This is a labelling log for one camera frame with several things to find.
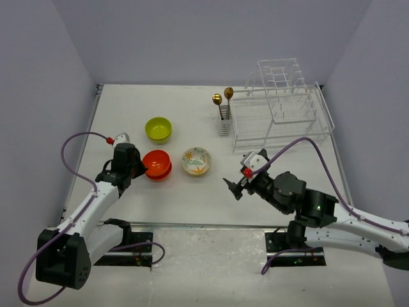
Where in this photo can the gold spoon right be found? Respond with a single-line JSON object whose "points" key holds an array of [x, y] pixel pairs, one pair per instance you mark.
{"points": [[228, 93]]}

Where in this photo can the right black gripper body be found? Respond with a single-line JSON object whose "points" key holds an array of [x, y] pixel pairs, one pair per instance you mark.
{"points": [[261, 185]]}

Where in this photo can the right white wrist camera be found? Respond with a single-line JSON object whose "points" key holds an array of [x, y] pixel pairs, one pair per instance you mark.
{"points": [[252, 161]]}

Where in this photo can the orange bowl back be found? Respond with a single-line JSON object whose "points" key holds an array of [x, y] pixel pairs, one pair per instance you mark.
{"points": [[157, 162]]}

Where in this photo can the white wire dish rack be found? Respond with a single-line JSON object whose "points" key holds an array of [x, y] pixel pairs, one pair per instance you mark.
{"points": [[276, 106]]}

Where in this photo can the green bowl front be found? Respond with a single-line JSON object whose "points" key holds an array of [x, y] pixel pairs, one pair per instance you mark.
{"points": [[159, 141]]}

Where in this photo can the green bowl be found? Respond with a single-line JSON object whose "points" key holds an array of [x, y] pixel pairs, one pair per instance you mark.
{"points": [[159, 141], [158, 128]]}

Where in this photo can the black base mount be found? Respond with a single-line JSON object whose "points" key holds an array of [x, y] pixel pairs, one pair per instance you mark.
{"points": [[297, 256], [131, 257]]}

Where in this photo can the green bowl back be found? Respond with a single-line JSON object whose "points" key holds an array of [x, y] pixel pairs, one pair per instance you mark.
{"points": [[158, 128]]}

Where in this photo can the gold spoon left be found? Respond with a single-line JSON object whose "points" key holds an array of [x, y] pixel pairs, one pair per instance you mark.
{"points": [[217, 100]]}

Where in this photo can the orange bowl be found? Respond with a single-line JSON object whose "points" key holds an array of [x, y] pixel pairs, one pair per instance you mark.
{"points": [[161, 177], [157, 162]]}

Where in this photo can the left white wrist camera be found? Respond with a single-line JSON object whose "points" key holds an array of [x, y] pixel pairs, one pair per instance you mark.
{"points": [[121, 138]]}

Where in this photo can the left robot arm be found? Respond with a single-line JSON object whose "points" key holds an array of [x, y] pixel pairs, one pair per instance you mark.
{"points": [[68, 252]]}

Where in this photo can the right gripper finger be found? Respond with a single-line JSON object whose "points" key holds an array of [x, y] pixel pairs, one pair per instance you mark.
{"points": [[263, 153], [236, 188]]}

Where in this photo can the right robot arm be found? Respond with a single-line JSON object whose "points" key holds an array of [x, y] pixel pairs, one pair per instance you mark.
{"points": [[321, 220]]}

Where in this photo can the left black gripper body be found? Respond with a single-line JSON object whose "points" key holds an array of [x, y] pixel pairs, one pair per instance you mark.
{"points": [[137, 168]]}

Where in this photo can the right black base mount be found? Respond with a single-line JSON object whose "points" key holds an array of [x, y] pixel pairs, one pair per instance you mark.
{"points": [[297, 256]]}

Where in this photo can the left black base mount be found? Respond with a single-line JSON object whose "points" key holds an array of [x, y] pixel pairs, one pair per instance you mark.
{"points": [[131, 257]]}

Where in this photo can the orange bowl front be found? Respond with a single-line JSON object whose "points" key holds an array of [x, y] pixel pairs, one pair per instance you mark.
{"points": [[161, 177]]}

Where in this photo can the floral white bowl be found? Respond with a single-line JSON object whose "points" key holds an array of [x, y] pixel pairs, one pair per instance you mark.
{"points": [[196, 158]]}

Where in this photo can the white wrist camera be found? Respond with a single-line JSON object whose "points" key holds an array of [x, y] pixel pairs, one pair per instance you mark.
{"points": [[121, 138], [252, 161]]}

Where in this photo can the gold spoon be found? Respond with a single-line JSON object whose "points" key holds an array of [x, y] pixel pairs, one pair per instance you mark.
{"points": [[228, 93], [217, 100]]}

